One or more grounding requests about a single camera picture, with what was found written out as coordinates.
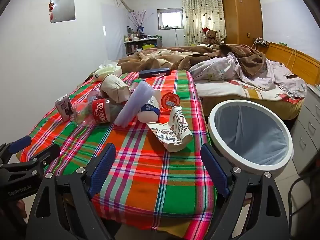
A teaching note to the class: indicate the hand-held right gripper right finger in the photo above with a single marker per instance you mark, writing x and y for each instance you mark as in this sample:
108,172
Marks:
215,167

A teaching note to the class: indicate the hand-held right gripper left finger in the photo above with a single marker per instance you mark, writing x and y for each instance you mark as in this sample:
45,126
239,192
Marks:
103,165

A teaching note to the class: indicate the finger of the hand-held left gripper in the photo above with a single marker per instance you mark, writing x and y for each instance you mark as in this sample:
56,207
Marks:
48,152
20,143

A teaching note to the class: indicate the white round trash bin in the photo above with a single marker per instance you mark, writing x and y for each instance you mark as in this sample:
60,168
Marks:
217,135

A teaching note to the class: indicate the small printed drink carton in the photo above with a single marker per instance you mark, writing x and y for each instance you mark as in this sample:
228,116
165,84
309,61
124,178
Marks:
63,107

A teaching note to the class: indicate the blue bin liner bag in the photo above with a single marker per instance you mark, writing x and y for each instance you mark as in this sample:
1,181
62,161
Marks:
250,135

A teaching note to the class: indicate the crushed printed paper cup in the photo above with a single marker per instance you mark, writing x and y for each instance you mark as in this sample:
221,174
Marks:
175,135

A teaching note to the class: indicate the clear bottle red label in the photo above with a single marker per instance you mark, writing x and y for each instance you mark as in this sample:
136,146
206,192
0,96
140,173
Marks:
100,112

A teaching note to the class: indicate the translucent purple plastic cup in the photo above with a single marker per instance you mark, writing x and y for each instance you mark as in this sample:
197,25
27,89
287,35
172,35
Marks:
132,105

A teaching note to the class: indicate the beige paper bag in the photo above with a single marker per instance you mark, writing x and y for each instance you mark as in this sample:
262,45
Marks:
115,87

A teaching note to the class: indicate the red jelly cup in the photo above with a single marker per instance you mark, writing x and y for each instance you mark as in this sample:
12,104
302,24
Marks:
170,101

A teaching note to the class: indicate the plaid tablecloth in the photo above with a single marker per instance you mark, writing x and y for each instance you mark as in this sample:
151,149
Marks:
150,180

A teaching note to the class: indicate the floral bed sheet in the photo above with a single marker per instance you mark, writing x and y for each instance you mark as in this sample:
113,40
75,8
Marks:
225,87

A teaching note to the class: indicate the green tissue pack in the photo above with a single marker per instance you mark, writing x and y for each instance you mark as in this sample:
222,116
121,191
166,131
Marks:
105,72

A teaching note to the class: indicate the light floral quilt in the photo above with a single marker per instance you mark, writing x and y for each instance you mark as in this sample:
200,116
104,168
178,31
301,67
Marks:
220,70

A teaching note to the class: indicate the grey drawer cabinet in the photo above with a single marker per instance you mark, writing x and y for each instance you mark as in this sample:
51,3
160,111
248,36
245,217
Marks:
310,130

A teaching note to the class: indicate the dark blue glasses case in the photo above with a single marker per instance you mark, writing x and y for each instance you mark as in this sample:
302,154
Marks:
153,72

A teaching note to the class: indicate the white tissue paper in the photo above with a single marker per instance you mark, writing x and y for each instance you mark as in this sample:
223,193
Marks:
160,75

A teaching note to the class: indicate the brown blanket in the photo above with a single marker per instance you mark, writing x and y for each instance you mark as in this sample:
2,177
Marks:
155,60

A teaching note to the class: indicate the cluttered shelf unit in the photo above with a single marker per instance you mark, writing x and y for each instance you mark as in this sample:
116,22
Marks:
140,46

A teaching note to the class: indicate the brown teddy bear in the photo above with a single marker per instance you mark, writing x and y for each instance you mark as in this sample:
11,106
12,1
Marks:
211,36

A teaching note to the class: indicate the group of bottles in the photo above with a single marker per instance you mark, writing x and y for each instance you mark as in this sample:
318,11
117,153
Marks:
133,36

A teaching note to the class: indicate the wooden headboard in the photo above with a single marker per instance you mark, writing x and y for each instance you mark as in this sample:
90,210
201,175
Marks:
300,60

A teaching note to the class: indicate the red hanging ornament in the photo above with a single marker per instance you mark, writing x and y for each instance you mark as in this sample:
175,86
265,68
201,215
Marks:
51,8

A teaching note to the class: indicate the vase of bare branches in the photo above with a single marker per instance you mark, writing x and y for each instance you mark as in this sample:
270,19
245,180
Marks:
140,20

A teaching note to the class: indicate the wooden wardrobe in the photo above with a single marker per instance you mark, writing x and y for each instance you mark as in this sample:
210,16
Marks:
240,17

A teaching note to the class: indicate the heart print curtain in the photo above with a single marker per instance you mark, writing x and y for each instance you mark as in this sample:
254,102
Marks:
197,12

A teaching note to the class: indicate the small window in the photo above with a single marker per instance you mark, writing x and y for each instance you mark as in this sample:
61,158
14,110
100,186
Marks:
170,17

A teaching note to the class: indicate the silver wall sheet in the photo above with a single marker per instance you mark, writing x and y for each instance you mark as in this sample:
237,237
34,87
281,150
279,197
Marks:
63,8

